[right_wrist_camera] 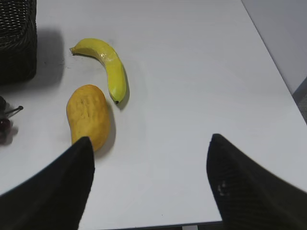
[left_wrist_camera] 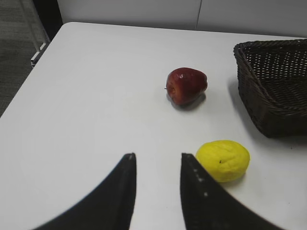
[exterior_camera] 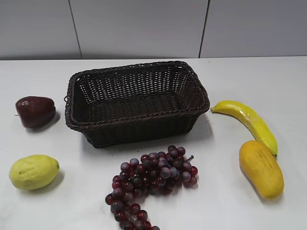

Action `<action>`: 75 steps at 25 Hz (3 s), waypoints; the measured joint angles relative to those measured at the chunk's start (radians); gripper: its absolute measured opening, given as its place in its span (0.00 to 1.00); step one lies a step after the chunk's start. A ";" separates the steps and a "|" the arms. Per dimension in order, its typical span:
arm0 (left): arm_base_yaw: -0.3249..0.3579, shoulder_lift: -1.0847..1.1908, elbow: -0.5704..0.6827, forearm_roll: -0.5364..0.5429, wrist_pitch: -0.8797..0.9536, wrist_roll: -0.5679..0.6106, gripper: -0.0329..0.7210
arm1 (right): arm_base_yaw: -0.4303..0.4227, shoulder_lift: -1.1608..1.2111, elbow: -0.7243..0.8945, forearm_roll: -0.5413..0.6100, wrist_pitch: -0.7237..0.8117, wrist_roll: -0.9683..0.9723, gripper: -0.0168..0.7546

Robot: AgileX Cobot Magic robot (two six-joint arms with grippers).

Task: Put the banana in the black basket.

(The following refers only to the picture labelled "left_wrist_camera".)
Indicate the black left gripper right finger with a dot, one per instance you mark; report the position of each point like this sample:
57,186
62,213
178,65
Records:
207,206

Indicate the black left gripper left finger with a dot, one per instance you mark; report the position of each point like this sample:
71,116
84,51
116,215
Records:
109,206

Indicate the dark wicker basket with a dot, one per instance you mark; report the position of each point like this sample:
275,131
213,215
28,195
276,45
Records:
272,84

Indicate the yellow lemon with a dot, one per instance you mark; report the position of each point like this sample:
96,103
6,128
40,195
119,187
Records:
224,160

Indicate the dark red wax apple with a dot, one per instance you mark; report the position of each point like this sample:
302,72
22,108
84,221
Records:
185,85

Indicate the white metal rack frame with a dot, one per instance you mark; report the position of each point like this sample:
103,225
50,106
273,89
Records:
40,47

